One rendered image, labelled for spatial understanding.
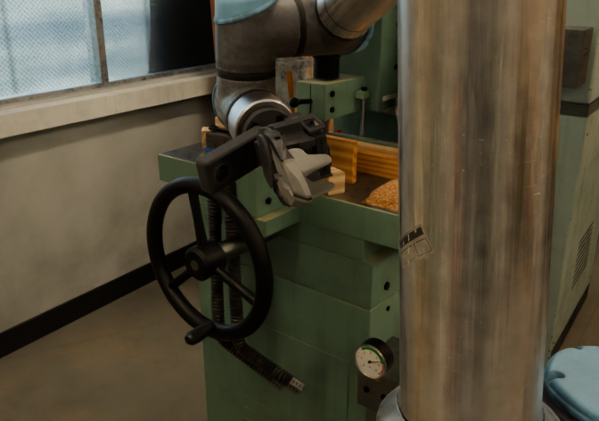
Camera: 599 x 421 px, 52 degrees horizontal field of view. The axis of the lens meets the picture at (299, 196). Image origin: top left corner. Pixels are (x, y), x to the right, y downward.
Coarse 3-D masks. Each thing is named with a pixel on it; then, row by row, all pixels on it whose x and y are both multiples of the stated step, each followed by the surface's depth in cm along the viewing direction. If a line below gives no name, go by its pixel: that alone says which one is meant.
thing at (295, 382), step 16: (208, 208) 108; (208, 224) 109; (240, 272) 108; (224, 304) 114; (240, 304) 110; (224, 320) 114; (240, 320) 110; (240, 352) 111; (256, 352) 111; (256, 368) 113; (272, 368) 110; (272, 384) 112; (288, 384) 109; (304, 384) 109
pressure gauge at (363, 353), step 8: (360, 344) 101; (368, 344) 100; (376, 344) 100; (384, 344) 101; (360, 352) 102; (368, 352) 101; (376, 352) 100; (384, 352) 100; (360, 360) 102; (376, 360) 100; (384, 360) 99; (392, 360) 101; (360, 368) 103; (368, 368) 102; (376, 368) 101; (384, 368) 99; (368, 376) 102; (376, 376) 101
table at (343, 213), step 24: (192, 144) 138; (168, 168) 130; (192, 168) 126; (360, 192) 108; (264, 216) 105; (288, 216) 108; (312, 216) 109; (336, 216) 105; (360, 216) 102; (384, 216) 99; (384, 240) 100
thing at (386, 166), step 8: (360, 152) 118; (368, 152) 118; (360, 160) 118; (368, 160) 117; (376, 160) 116; (384, 160) 115; (392, 160) 114; (360, 168) 119; (368, 168) 117; (376, 168) 116; (384, 168) 115; (392, 168) 114; (384, 176) 116; (392, 176) 114
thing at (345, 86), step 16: (304, 80) 118; (320, 80) 118; (336, 80) 118; (352, 80) 120; (304, 96) 117; (320, 96) 115; (336, 96) 117; (352, 96) 122; (304, 112) 118; (320, 112) 116; (336, 112) 118
